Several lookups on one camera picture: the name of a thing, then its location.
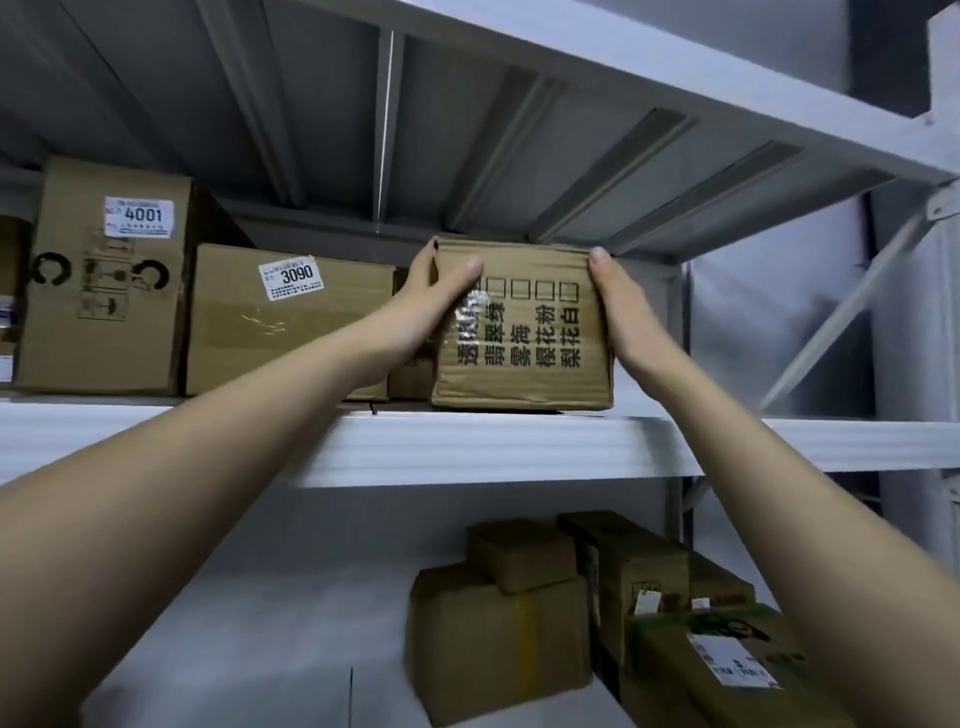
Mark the person's left hand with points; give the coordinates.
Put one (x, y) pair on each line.
(409, 319)

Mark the person's right hand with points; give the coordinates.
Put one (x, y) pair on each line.
(634, 330)

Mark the person's right thumb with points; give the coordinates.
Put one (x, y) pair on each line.
(604, 271)

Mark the person's left thumb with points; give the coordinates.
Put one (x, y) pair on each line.
(465, 271)

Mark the cardboard box with black print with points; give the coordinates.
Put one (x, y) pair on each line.
(525, 352)

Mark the person's left forearm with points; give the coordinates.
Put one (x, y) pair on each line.
(195, 480)

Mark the person's right forearm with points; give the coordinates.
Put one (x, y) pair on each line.
(780, 517)

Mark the small plain cardboard box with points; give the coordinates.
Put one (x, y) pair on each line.
(409, 379)

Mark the white metal shelving rack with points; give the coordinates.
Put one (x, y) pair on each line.
(525, 446)

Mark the wide cardboard box white label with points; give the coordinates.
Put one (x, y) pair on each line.
(247, 330)

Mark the small taped cardboard box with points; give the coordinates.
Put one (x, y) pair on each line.
(525, 555)

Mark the tall narrow cardboard box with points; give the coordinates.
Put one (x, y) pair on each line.
(637, 577)

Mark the low flat cardboard box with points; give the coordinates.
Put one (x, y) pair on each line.
(720, 581)

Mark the tall cardboard box white label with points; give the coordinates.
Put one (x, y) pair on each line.
(97, 300)

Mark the large crumpled cardboard box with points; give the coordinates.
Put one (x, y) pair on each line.
(487, 645)

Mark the green printed cardboard box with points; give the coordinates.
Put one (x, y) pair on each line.
(675, 675)

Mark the cardboard box with coloured labels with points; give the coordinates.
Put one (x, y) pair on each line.
(11, 300)

